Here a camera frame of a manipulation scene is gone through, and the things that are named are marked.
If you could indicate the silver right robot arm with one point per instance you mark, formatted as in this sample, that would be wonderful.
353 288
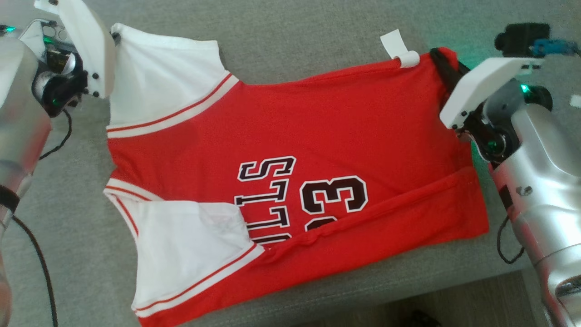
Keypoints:
544 181

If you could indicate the grey fabric sofa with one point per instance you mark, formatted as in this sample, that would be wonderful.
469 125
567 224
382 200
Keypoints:
295 41

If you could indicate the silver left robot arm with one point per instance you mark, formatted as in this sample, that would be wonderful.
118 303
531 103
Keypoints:
18 113

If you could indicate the red basketball jersey white sleeves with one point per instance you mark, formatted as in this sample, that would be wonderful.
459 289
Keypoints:
340 127

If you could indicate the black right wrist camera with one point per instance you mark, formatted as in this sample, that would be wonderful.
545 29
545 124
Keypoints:
519 38

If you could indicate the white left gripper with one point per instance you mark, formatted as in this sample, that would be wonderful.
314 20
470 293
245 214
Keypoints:
91 45

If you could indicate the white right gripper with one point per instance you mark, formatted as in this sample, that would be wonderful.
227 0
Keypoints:
485 84

